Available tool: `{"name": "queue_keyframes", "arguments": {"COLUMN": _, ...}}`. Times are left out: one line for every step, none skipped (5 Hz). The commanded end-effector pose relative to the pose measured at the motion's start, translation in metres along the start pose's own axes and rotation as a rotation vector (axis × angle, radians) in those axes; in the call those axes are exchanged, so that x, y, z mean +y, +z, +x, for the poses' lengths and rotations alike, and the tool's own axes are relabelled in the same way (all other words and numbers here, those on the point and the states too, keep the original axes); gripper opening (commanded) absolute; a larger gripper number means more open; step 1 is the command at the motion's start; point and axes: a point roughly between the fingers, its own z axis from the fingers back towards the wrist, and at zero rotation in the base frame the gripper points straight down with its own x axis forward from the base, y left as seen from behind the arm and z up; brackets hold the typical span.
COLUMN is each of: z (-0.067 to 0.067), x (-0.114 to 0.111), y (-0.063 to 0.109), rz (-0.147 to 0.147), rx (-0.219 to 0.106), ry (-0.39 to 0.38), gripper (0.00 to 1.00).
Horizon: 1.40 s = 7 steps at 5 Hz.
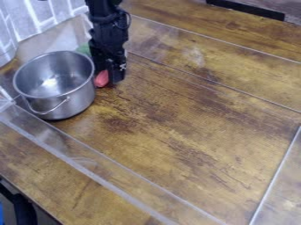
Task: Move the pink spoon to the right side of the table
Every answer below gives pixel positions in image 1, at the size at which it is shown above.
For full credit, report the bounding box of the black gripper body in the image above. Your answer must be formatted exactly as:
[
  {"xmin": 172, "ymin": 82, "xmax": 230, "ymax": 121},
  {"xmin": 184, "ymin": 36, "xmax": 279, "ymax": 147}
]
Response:
[{"xmin": 84, "ymin": 0, "xmax": 131, "ymax": 61}]

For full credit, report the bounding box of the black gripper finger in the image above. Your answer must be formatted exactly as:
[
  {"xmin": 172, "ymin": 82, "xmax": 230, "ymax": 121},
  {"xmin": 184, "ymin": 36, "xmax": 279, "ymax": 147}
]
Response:
[
  {"xmin": 107, "ymin": 59, "xmax": 127, "ymax": 83},
  {"xmin": 89, "ymin": 47, "xmax": 108, "ymax": 75}
]

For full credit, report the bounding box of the pink spoon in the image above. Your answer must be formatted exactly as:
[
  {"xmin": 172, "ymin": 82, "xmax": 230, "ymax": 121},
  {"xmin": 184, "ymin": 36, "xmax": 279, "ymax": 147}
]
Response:
[{"xmin": 93, "ymin": 70, "xmax": 109, "ymax": 88}]

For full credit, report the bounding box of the green bumpy toy vegetable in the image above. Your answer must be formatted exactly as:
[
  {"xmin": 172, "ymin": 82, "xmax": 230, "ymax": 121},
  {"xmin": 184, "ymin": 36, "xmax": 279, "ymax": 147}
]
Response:
[{"xmin": 76, "ymin": 43, "xmax": 90, "ymax": 55}]

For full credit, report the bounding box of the stainless steel pot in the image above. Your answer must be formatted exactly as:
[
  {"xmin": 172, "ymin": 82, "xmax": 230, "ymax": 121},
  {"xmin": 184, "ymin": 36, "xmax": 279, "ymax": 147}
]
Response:
[{"xmin": 13, "ymin": 51, "xmax": 94, "ymax": 120}]

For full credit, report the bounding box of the white patterned curtain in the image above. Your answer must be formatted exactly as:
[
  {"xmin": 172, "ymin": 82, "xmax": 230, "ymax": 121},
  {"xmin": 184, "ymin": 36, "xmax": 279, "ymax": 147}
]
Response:
[{"xmin": 0, "ymin": 0, "xmax": 86, "ymax": 67}]

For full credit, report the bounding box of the clear acrylic table barrier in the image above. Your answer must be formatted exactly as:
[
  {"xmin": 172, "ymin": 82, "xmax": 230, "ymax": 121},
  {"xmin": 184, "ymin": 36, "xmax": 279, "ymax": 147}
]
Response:
[{"xmin": 0, "ymin": 17, "xmax": 301, "ymax": 225}]

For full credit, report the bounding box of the black bar at back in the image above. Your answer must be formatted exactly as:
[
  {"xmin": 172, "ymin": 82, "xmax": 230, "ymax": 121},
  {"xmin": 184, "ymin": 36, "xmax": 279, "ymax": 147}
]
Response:
[{"xmin": 206, "ymin": 0, "xmax": 284, "ymax": 21}]

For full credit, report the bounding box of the black table leg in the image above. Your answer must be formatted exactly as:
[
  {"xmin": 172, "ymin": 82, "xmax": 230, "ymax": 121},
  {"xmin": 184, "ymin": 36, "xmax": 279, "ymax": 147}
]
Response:
[{"xmin": 0, "ymin": 183, "xmax": 37, "ymax": 225}]

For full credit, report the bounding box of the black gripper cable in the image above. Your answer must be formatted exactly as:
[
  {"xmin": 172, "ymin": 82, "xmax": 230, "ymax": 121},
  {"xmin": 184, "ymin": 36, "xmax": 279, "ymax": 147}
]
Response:
[{"xmin": 112, "ymin": 10, "xmax": 132, "ymax": 30}]

